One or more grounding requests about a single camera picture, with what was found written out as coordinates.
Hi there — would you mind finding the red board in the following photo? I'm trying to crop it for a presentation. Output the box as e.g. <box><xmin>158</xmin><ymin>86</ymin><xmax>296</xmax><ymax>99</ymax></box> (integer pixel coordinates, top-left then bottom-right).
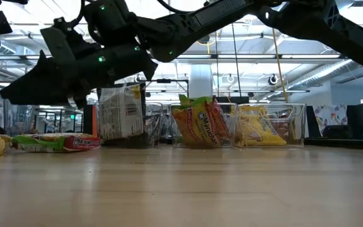
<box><xmin>91</xmin><ymin>105</ymin><xmax>100</xmax><ymax>136</ymax></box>

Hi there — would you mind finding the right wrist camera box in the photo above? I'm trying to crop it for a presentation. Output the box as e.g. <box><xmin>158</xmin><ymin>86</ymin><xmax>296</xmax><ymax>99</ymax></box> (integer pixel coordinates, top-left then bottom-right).
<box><xmin>39</xmin><ymin>16</ymin><xmax>103</xmax><ymax>66</ymax></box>

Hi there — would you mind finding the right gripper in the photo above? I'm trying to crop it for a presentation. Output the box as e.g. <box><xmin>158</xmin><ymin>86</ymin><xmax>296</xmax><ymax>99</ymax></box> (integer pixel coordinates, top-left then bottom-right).
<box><xmin>0</xmin><ymin>43</ymin><xmax>159</xmax><ymax>110</ymax></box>

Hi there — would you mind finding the clear plastic cup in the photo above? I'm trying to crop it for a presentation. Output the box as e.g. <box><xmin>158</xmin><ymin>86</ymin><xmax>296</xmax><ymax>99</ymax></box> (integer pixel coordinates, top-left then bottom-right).
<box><xmin>3</xmin><ymin>103</ymin><xmax>35</xmax><ymax>136</ymax></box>

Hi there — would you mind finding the floral patterned cloth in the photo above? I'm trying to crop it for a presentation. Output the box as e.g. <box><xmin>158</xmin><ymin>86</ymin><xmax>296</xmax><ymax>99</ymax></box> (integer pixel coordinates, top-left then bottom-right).
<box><xmin>313</xmin><ymin>103</ymin><xmax>349</xmax><ymax>127</ymax></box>

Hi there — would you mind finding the yellow hanging cable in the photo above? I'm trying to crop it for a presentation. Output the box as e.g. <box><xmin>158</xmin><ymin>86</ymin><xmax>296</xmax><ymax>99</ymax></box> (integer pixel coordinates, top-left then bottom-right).
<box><xmin>271</xmin><ymin>28</ymin><xmax>290</xmax><ymax>104</ymax></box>

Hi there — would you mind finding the black hanging cable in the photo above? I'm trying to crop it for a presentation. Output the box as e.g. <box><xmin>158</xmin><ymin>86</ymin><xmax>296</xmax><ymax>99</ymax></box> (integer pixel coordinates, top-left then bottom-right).
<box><xmin>231</xmin><ymin>23</ymin><xmax>243</xmax><ymax>103</ymax></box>

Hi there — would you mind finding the black metal gantry frame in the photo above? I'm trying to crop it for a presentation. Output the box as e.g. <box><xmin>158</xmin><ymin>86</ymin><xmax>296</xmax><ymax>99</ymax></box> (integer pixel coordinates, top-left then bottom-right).
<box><xmin>142</xmin><ymin>78</ymin><xmax>190</xmax><ymax>103</ymax></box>

